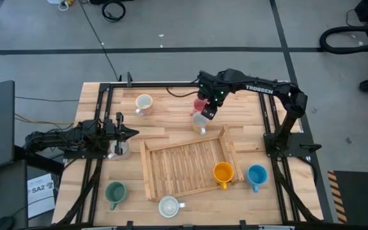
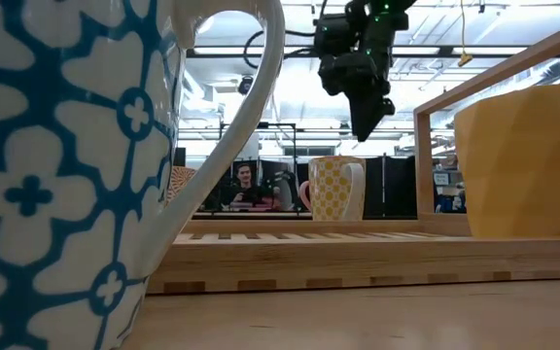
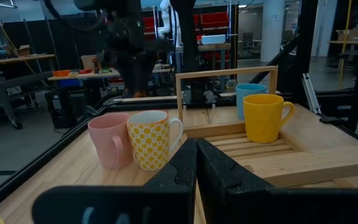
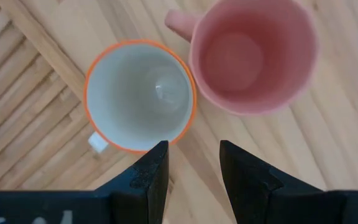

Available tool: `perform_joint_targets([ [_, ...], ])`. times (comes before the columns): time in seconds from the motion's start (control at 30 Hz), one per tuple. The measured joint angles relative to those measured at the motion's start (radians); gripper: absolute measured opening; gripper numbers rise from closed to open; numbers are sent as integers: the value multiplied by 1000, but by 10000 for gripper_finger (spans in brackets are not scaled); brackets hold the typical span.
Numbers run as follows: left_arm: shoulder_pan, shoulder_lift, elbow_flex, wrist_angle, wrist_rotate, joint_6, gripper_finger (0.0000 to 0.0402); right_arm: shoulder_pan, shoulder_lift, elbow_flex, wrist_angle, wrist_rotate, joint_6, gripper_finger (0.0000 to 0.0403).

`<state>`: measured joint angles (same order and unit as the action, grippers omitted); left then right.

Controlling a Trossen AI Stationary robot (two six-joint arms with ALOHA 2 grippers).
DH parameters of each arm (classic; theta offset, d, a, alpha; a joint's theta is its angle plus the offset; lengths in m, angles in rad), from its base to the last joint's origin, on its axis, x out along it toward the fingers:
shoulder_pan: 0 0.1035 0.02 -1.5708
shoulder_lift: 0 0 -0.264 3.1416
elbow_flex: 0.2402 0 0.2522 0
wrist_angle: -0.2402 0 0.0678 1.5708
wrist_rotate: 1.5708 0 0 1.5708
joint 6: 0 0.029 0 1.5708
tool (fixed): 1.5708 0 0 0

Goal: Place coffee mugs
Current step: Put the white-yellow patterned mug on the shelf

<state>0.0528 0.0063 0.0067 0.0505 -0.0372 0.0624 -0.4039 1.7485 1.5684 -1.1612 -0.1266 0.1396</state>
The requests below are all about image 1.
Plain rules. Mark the white paper sign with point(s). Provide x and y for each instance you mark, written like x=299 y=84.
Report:
x=40 y=195

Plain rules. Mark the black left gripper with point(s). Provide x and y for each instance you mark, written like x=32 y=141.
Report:
x=112 y=132

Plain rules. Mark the plain yellow mug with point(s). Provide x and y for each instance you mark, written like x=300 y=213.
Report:
x=223 y=172

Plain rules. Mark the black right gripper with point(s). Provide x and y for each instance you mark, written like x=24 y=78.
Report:
x=211 y=87

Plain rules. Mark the pink mug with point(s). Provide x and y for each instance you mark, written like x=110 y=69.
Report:
x=197 y=107

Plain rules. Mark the white mug blue floral pattern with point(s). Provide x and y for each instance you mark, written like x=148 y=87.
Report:
x=169 y=207

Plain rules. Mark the pale patterned mug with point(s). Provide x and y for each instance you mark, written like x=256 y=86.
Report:
x=123 y=152

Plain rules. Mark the black mat hazard stripes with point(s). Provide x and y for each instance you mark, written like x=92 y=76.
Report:
x=359 y=198

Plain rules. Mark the wooden slatted tray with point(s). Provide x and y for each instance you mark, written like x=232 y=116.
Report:
x=184 y=166

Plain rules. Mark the orange striped cream mug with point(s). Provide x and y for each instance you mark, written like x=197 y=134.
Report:
x=144 y=103

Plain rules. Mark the white and yellow plugs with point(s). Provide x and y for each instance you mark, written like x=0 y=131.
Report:
x=69 y=2

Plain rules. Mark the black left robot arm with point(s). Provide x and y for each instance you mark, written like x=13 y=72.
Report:
x=50 y=140

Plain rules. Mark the yellow dotted white mug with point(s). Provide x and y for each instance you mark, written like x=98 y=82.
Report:
x=199 y=123

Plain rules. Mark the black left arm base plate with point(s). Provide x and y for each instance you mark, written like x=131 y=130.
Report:
x=85 y=156

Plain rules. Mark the black desk leg bar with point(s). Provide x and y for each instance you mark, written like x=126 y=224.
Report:
x=40 y=161

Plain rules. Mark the black aluminium table frame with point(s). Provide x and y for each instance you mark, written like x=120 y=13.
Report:
x=155 y=85

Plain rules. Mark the green mug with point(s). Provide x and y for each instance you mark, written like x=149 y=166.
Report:
x=116 y=192

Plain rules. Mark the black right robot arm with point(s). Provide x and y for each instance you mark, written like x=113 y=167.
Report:
x=267 y=91

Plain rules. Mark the black computer mouse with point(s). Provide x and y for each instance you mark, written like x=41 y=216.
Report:
x=3 y=222

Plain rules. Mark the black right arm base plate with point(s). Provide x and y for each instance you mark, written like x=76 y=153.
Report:
x=299 y=148

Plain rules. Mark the black frame clamp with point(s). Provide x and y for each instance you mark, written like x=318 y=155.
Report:
x=129 y=79
x=243 y=225
x=129 y=225

